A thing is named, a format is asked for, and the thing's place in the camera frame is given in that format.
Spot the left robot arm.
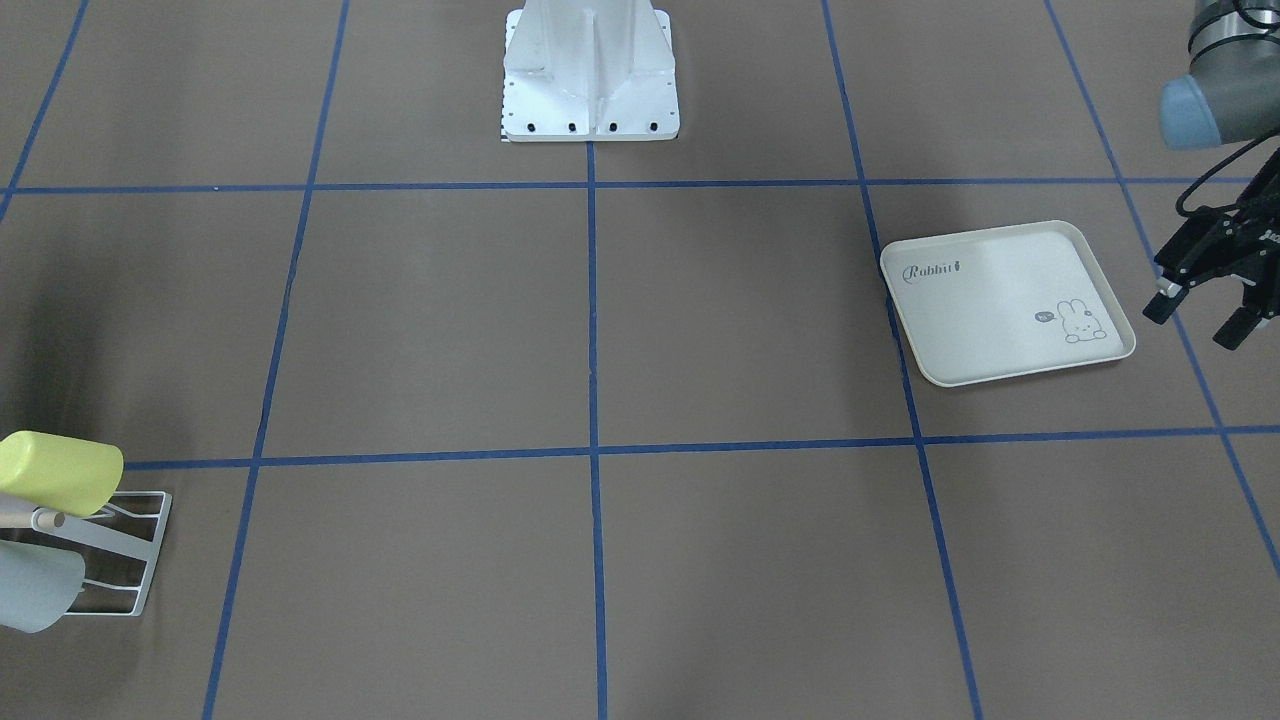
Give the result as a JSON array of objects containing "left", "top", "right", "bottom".
[{"left": 1143, "top": 1, "right": 1279, "bottom": 350}]

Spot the white plastic tray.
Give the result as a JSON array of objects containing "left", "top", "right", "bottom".
[{"left": 879, "top": 220, "right": 1137, "bottom": 388}]

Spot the black camera cable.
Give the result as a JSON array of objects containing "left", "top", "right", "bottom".
[{"left": 1175, "top": 135, "right": 1280, "bottom": 222}]

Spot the grey plastic cup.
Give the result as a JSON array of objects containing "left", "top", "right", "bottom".
[{"left": 1, "top": 541, "right": 86, "bottom": 634}]

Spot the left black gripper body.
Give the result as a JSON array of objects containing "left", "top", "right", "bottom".
[{"left": 1155, "top": 150, "right": 1279, "bottom": 315}]

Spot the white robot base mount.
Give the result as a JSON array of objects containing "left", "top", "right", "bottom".
[{"left": 500, "top": 1, "right": 681, "bottom": 143}]

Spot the yellow plastic cup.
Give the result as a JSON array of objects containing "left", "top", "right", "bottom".
[{"left": 1, "top": 430, "right": 124, "bottom": 518}]

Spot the white wire cup rack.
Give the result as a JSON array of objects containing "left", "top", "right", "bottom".
[{"left": 3, "top": 491, "right": 173, "bottom": 620}]

